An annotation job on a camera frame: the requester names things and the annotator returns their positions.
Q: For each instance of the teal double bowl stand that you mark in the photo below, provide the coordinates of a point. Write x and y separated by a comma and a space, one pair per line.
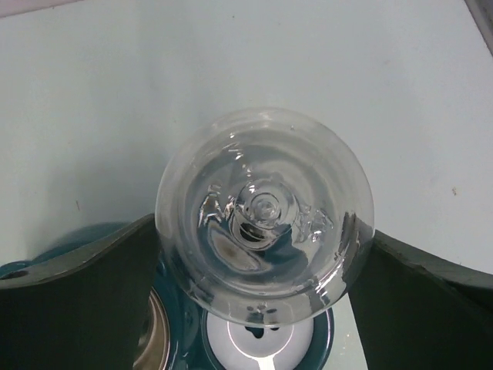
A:
190, 347

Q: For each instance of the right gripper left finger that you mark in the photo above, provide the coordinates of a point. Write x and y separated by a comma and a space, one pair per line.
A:
79, 307

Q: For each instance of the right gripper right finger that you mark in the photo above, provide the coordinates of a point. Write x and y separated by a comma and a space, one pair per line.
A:
415, 310

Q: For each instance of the stainless steel bowl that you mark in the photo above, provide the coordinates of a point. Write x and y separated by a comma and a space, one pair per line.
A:
152, 352

